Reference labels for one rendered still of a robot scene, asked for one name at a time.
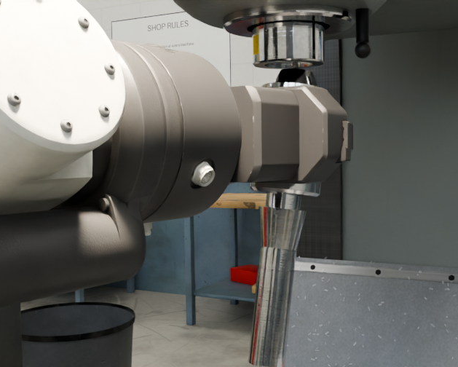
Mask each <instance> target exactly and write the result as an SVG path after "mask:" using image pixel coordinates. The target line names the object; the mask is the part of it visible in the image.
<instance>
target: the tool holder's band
mask: <svg viewBox="0 0 458 367"><path fill-rule="evenodd" d="M249 187H250V189H251V190H252V191H255V192H263V193H268V192H279V193H286V194H297V195H300V197H318V196H319V195H320V188H321V182H320V183H303V184H297V183H250V185H249Z"/></svg>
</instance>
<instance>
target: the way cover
mask: <svg viewBox="0 0 458 367"><path fill-rule="evenodd" d="M333 262H334V263H335V264H333ZM401 267H402V269H401V270H399V269H400V268H401ZM322 270H323V271H322ZM419 271H422V272H421V273H419ZM301 274H302V276H301V277H300V275H301ZM417 274H418V275H417ZM322 277H324V278H323V279H322ZM408 277H409V278H410V280H409V278H408ZM322 280H323V281H322ZM450 280H453V282H452V283H450ZM327 281H328V282H327ZM442 281H443V283H442ZM355 283H356V284H355ZM314 284H316V285H315V286H313V287H312V285H314ZM448 284H449V286H448ZM333 287H335V288H336V290H334V288H333ZM429 288H433V290H430V289H429ZM445 288H449V289H450V290H445ZM325 289H326V290H328V291H325ZM340 294H341V295H340ZM359 294H360V295H359ZM453 295H456V296H453ZM298 296H299V298H298ZM305 296H306V299H304V297H305ZM425 298H427V300H426V299H425ZM358 299H360V300H359V301H358ZM381 302H384V303H381ZM379 304H382V305H379ZM315 305H317V306H315ZM368 307H369V309H370V311H369V309H368ZM321 310H322V311H323V312H324V313H322V312H321ZM296 313H298V314H299V315H297V314H296ZM404 313H406V315H404ZM446 316H448V317H446ZM393 320H394V322H393ZM328 321H329V323H328ZM403 322H405V324H403ZM431 323H432V324H433V325H434V326H435V327H433V326H431ZM321 324H323V325H322V326H319V325H321ZM444 324H446V326H447V327H446V326H445V325H444ZM294 325H295V326H294ZM292 326H294V327H292ZM359 326H360V328H359ZM291 327H292V328H291ZM418 327H419V329H418ZM315 329H317V330H316V332H315ZM339 329H341V332H340V330H339ZM355 329H356V330H355ZM326 332H328V333H327V335H329V336H327V335H325V333H326ZM309 333H311V334H310V335H308V334H309ZM314 334H315V335H314ZM317 334H319V335H317ZM362 334H364V336H362ZM378 336H381V338H379V337H378ZM456 337H457V339H456ZM308 338H309V339H311V341H310V340H308ZM394 339H395V342H394ZM325 342H326V344H325ZM355 342H356V345H355V346H354V345H353V344H354V343H355ZM287 344H288V345H289V346H287V349H286V356H285V367H294V366H295V367H343V366H344V365H345V367H458V268H448V267H428V266H417V265H406V264H386V263H374V262H371V264H370V262H364V261H343V260H333V259H312V258H302V257H300V258H299V257H296V264H295V270H294V279H293V292H292V299H291V313H290V320H289V328H288V341H287ZM363 346H364V347H363ZM318 347H319V348H318ZM316 348H317V349H316ZM315 350H319V351H315ZM407 351H408V352H407ZM327 355H328V356H329V357H330V358H328V357H327ZM348 357H350V358H349V359H348ZM452 357H453V359H452ZM311 358H312V359H315V358H317V359H315V360H311ZM336 363H337V365H336ZM350 363H352V364H351V365H349V364H350ZM328 364H329V365H330V366H328Z"/></svg>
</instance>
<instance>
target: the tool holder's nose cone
mask: <svg viewBox="0 0 458 367"><path fill-rule="evenodd" d="M273 82H293V83H301V84H310V85H314V86H317V87H318V85H317V82H316V79H315V76H314V74H313V73H312V72H311V71H308V70H304V69H299V68H284V69H282V70H280V72H279V74H278V75H277V77H276V78H275V80H274V81H273Z"/></svg>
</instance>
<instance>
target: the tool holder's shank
mask: <svg viewBox="0 0 458 367"><path fill-rule="evenodd" d="M265 206H266V207H262V206H259V207H258V211H259V229H260V246H261V247H260V253H259V260H258V265H259V267H258V273H257V281H256V294H255V301H254V308H253V321H252V329H251V335H250V349H249V356H248V362H249V363H250V364H252V365H255V366H260V367H262V366H268V367H285V356H286V349H287V341H288V328H289V320H290V313H291V299H292V292H293V279H294V270H295V264H296V250H297V248H298V244H299V239H300V236H301V231H302V227H303V224H304V219H305V215H306V213H307V212H306V211H303V210H300V207H301V197H300V195H297V194H286V193H279V192H268V193H266V205H265Z"/></svg>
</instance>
